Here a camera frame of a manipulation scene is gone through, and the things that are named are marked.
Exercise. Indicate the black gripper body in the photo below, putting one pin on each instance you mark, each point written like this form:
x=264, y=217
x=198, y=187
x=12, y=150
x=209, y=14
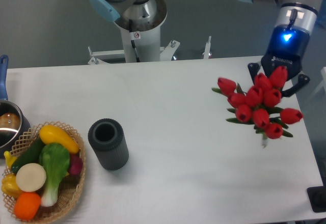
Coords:
x=286, y=48

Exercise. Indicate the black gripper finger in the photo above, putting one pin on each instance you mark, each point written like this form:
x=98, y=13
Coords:
x=253, y=69
x=302, y=80

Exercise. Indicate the red tulip bouquet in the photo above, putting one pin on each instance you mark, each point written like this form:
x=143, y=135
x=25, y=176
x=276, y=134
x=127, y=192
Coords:
x=259, y=106

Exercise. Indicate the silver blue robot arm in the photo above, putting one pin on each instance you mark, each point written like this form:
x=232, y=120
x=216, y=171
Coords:
x=295, y=14

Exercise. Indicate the dark grey ribbed vase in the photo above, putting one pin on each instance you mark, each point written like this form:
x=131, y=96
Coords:
x=107, y=139

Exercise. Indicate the black device at edge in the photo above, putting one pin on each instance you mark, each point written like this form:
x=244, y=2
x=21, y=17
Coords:
x=317, y=198

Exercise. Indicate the purple red radish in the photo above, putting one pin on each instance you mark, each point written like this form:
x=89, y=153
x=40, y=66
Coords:
x=76, y=165

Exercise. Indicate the yellow squash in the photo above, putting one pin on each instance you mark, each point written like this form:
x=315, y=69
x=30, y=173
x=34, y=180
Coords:
x=53, y=134

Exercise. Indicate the woven wicker basket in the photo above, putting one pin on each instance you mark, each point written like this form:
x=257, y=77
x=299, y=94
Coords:
x=70, y=189

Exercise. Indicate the green bok choy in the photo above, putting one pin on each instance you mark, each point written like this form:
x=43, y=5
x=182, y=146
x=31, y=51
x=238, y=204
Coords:
x=55, y=160

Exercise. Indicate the green cucumber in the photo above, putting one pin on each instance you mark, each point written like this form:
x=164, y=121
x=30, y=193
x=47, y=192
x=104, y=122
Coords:
x=30, y=155

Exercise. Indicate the white round radish slice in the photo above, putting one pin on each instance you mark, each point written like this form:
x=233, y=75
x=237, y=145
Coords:
x=31, y=177

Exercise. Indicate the yellow banana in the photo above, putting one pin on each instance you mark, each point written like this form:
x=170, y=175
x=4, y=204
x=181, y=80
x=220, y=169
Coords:
x=9, y=159

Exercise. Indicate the yellow bell pepper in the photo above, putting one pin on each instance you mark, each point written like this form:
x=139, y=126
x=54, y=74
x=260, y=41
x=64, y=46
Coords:
x=10, y=187

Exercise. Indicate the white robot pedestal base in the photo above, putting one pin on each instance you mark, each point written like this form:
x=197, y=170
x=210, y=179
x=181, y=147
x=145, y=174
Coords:
x=139, y=22

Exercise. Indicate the blue handled saucepan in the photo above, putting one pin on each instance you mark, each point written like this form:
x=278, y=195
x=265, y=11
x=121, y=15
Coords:
x=13, y=122

